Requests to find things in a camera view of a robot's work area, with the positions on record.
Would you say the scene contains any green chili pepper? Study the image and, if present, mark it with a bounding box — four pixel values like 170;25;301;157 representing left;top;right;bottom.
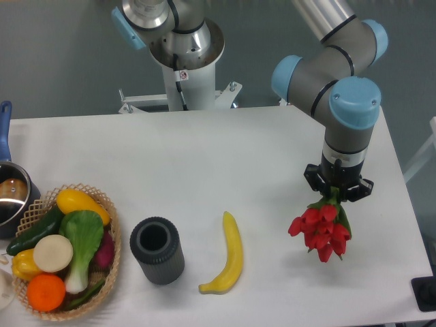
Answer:
63;279;105;311

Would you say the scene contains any purple red sweet potato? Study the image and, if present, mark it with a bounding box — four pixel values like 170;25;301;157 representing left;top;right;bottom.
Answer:
93;230;114;269

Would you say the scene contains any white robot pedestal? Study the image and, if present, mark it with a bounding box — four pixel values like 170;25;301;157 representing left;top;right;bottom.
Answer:
118;16;243;114

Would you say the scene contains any blue handled saucepan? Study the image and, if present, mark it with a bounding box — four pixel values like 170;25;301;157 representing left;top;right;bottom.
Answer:
1;101;40;240

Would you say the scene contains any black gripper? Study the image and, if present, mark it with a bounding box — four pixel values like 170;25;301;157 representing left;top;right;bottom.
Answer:
304;162;374;202

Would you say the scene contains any yellow squash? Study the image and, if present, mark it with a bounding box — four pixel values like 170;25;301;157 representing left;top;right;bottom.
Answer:
56;189;111;226

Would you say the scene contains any red tulip bouquet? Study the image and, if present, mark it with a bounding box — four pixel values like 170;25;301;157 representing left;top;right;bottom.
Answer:
288;187;352;263

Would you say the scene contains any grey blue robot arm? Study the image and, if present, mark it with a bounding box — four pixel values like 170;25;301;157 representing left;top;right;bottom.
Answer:
111;1;388;202

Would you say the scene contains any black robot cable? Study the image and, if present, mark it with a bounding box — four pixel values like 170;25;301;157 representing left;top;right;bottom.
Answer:
171;53;189;112

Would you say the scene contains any white garlic clove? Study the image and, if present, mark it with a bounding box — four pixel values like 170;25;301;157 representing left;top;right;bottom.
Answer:
0;254;9;265

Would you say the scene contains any green cucumber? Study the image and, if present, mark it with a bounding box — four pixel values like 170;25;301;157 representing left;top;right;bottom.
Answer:
6;205;65;256

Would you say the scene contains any orange fruit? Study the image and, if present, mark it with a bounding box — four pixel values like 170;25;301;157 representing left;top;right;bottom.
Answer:
27;274;66;312

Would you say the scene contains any white frame at right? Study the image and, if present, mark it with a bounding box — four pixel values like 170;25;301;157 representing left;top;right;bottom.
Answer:
403;117;435;183

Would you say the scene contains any yellow bell pepper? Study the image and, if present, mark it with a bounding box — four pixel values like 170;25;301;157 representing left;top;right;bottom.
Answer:
12;249;43;281

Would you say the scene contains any yellow banana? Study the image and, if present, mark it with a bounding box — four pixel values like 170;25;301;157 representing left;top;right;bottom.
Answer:
198;211;244;294

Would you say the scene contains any dark grey ribbed vase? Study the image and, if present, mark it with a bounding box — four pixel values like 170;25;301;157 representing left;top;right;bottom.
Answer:
129;217;185;285

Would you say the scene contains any green bok choy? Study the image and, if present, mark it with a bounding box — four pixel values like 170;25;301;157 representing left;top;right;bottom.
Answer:
59;210;104;294

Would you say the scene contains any black device at edge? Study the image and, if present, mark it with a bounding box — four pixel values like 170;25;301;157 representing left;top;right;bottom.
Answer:
411;276;435;312

